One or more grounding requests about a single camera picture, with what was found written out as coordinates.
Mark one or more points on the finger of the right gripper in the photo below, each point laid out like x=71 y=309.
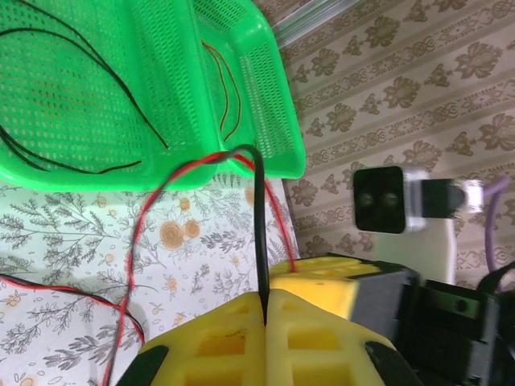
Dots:
x=314 y=297
x=330 y=266

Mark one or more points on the green plastic basket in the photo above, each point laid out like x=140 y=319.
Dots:
x=273 y=100
x=60 y=100

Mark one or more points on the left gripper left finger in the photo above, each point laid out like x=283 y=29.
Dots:
x=217 y=354

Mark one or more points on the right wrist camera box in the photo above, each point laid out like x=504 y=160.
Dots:
x=380 y=199

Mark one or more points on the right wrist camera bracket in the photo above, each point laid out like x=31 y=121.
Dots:
x=414 y=257

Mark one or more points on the aluminium frame post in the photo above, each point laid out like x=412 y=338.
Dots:
x=306 y=20

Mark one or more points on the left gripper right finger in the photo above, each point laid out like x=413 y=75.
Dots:
x=318 y=354

